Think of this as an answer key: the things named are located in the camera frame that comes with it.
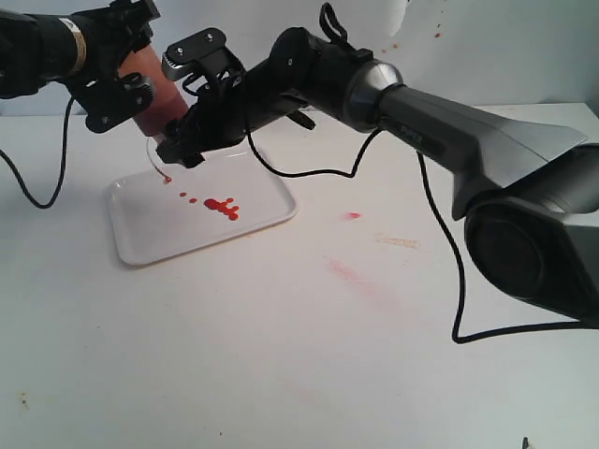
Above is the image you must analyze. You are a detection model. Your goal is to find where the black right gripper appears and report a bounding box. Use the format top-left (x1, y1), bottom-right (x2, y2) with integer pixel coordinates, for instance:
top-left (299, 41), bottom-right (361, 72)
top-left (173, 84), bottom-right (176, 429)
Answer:
top-left (156, 65), bottom-right (276, 168)

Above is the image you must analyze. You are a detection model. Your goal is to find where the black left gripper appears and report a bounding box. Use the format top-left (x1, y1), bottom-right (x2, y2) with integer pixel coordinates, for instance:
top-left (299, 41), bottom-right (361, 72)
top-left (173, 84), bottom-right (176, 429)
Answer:
top-left (65, 1), bottom-right (160, 134)

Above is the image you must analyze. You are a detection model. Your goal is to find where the red sauce squeeze bottle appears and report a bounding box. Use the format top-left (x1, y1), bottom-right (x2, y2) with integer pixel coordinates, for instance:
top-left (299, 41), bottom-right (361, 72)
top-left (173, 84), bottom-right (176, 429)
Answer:
top-left (118, 45), bottom-right (188, 143)

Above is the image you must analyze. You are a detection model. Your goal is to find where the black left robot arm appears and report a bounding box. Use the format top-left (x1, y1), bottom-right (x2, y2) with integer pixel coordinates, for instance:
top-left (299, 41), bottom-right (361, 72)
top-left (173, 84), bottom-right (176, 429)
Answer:
top-left (1, 1), bottom-right (160, 134)

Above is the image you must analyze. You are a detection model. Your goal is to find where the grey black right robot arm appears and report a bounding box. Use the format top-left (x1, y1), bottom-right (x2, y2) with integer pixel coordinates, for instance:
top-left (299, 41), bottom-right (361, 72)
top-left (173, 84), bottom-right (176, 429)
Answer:
top-left (157, 4), bottom-right (598, 329)

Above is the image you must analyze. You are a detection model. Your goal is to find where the red sauce blob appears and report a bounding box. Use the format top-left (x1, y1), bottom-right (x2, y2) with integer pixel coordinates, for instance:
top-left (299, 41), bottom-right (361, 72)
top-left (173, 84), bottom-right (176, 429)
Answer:
top-left (163, 175), bottom-right (240, 221)

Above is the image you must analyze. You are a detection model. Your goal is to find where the white rectangular plastic tray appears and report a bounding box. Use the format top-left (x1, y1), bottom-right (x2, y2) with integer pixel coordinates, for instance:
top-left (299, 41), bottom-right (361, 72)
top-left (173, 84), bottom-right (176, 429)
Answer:
top-left (107, 147), bottom-right (298, 266)

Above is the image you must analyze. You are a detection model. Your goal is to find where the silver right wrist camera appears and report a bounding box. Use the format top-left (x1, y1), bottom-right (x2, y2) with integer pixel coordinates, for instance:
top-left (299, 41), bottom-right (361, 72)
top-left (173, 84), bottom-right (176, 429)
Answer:
top-left (162, 27), bottom-right (227, 81)

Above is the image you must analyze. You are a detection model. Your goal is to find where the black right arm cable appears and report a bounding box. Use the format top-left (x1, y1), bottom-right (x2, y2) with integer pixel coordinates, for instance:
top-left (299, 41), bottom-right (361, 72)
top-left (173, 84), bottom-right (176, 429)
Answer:
top-left (180, 69), bottom-right (591, 345)

